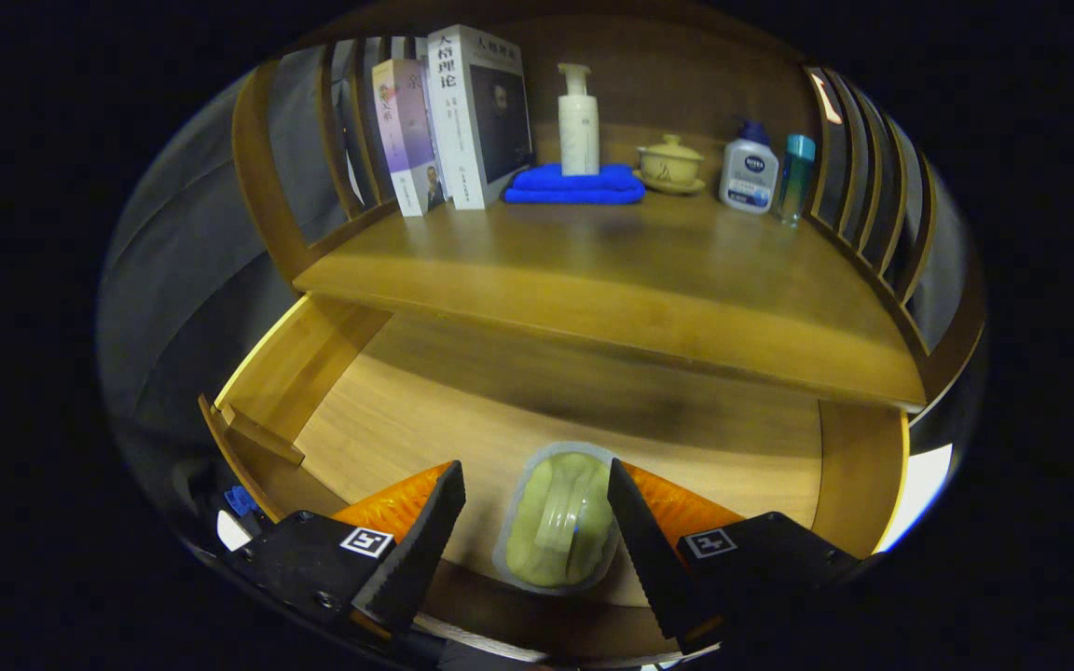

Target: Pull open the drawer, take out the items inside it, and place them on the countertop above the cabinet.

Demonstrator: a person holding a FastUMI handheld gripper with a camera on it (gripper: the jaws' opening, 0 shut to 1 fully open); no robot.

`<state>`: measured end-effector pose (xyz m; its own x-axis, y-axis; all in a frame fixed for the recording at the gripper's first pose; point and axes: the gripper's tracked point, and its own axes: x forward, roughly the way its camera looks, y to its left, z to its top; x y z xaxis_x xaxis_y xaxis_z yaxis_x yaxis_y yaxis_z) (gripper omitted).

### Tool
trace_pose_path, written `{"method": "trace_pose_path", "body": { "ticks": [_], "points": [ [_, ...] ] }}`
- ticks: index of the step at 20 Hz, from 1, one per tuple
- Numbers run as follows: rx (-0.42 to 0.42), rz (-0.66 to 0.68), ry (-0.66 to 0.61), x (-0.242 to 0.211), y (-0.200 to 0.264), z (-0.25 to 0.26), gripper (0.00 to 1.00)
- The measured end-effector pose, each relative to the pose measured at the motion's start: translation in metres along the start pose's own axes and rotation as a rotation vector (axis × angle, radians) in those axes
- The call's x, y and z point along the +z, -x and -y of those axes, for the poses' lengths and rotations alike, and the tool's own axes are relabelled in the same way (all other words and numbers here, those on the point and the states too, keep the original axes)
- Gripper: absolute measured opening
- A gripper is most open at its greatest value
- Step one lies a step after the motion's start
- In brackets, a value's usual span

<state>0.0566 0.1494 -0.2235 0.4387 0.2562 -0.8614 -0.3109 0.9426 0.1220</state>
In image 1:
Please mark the white bottle with blue cap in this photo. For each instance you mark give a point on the white bottle with blue cap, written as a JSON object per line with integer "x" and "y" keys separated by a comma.
{"x": 748, "y": 177}

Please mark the folded blue cloth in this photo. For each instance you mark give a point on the folded blue cloth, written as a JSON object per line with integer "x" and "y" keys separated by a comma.
{"x": 574, "y": 186}

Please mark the wooden drawer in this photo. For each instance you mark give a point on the wooden drawer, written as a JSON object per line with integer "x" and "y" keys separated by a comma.
{"x": 406, "y": 419}

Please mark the wooden countertop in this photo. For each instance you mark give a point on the wooden countertop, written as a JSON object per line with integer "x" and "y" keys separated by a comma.
{"x": 640, "y": 270}

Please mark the thick white book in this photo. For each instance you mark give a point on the thick white book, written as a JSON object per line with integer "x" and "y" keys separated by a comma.
{"x": 462, "y": 130}

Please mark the purple book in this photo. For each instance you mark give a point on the purple book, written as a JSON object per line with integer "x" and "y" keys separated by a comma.
{"x": 406, "y": 130}

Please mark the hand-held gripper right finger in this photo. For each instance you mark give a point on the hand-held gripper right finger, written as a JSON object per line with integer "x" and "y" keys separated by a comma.
{"x": 654, "y": 559}

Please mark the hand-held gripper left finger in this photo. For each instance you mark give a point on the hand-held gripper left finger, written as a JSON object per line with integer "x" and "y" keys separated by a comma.
{"x": 425, "y": 550}

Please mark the white pump bottle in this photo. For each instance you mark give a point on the white pump bottle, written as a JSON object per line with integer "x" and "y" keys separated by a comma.
{"x": 579, "y": 130}

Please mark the small blue object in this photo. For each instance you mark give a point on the small blue object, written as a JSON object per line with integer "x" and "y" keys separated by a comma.
{"x": 240, "y": 500}

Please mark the yellow lidded teacup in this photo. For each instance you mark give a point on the yellow lidded teacup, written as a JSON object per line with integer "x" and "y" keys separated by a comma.
{"x": 669, "y": 166}

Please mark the brown wooden cabinet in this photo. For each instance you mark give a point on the brown wooden cabinet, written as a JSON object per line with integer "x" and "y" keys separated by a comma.
{"x": 686, "y": 84}

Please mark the teal bottle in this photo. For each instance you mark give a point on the teal bottle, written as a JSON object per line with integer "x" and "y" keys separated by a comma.
{"x": 793, "y": 182}

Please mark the green scrub brush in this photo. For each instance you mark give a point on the green scrub brush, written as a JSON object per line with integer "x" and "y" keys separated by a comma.
{"x": 560, "y": 531}

